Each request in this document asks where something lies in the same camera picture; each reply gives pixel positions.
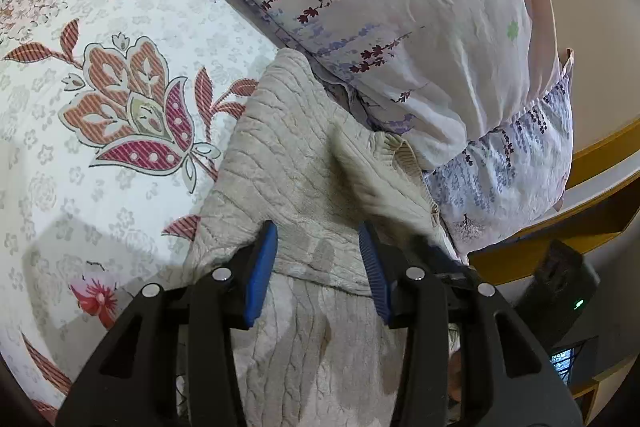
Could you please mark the purple floral pillow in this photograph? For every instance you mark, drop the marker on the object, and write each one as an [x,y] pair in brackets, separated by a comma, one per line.
[500,177]

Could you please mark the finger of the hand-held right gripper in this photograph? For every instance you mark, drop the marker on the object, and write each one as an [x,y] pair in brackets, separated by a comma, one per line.
[440,259]

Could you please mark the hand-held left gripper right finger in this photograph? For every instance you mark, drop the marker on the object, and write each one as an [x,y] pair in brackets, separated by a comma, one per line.
[374,279]

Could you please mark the yellow wooden headboard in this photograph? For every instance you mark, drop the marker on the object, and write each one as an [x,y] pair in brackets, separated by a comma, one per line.
[600,202]

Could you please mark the floral printed bedsheet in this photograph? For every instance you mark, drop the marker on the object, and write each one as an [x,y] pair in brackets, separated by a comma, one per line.
[100,107]

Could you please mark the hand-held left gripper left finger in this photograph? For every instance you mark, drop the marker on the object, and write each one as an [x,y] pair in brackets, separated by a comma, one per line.
[260,274]

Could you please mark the white pillow with purple flowers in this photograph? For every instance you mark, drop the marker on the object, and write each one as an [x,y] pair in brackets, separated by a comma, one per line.
[400,7]

